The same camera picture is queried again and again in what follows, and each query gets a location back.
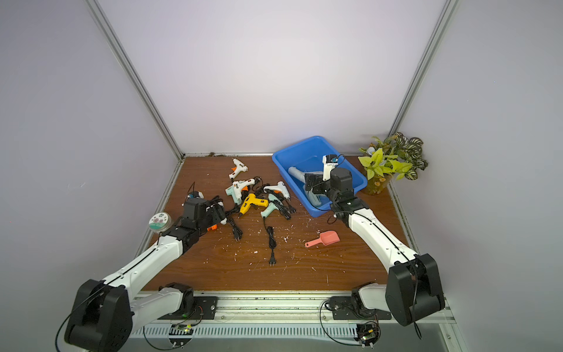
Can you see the large mint green glue gun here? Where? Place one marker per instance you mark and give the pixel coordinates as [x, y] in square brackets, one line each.
[316, 200]

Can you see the mint glue gun under white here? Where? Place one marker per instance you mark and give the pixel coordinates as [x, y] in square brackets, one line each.
[231, 192]

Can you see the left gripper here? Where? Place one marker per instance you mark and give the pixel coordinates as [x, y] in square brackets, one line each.
[217, 213]

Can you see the blue plastic storage box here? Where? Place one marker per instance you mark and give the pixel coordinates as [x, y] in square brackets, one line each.
[306, 157]

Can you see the large white glue gun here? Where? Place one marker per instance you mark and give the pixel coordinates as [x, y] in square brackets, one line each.
[300, 175]

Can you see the yellow glue gun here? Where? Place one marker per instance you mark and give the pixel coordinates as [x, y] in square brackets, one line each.
[251, 200]

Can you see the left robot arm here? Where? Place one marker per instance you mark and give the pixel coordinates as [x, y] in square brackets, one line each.
[106, 312]

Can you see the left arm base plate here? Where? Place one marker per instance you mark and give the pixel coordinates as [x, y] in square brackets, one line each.
[204, 307]

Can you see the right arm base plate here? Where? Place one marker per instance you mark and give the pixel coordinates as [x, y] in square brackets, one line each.
[350, 308]

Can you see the white glue gun right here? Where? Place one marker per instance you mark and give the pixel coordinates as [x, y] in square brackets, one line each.
[278, 188]

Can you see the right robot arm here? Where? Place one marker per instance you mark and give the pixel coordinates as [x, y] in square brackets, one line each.
[413, 290]

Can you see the small mint glue gun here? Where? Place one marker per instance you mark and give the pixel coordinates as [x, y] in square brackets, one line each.
[273, 204]

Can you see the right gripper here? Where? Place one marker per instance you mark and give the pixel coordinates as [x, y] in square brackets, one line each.
[314, 181]

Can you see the potted green plant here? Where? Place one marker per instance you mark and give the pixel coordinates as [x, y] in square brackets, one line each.
[396, 157]

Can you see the white glue gun orange trigger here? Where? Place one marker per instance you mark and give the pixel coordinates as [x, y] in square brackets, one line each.
[239, 185]

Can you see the small white glue gun far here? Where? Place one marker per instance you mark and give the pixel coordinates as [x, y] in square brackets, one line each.
[238, 168]

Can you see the pink plastic scoop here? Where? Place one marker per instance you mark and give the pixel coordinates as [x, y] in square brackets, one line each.
[326, 238]

